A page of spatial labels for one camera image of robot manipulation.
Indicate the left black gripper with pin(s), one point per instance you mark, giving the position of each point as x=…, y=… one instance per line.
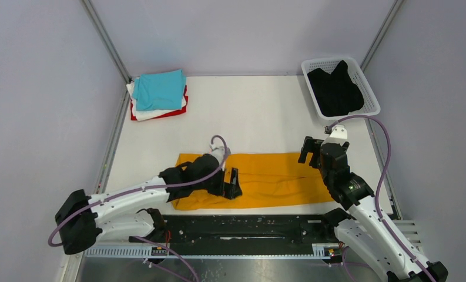
x=228, y=190

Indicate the black t-shirt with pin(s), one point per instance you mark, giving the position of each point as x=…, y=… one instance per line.
x=335, y=92

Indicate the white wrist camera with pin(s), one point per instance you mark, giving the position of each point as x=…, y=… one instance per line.
x=337, y=134
x=219, y=152

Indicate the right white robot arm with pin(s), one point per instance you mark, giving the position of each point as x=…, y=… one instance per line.
x=361, y=224

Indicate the folded white t-shirt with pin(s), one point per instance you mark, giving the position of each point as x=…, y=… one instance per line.
x=151, y=113

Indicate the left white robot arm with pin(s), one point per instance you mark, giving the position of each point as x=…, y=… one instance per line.
x=131, y=213

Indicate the folded red t-shirt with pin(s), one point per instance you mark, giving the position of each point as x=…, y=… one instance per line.
x=178, y=111

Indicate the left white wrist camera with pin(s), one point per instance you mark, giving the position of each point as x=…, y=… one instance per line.
x=219, y=152

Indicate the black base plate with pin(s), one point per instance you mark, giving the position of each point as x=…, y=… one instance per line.
x=247, y=235

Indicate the yellow t-shirt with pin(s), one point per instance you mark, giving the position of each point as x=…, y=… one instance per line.
x=266, y=180

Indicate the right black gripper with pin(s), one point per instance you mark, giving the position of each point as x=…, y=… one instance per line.
x=310, y=145

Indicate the slotted cable duct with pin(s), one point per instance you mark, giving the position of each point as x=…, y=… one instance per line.
x=150, y=252

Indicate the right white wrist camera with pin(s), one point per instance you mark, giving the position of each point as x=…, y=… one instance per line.
x=337, y=134

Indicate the white plastic basket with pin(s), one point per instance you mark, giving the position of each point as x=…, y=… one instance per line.
x=371, y=106

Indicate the folded teal t-shirt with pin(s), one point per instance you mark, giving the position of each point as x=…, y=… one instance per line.
x=159, y=91

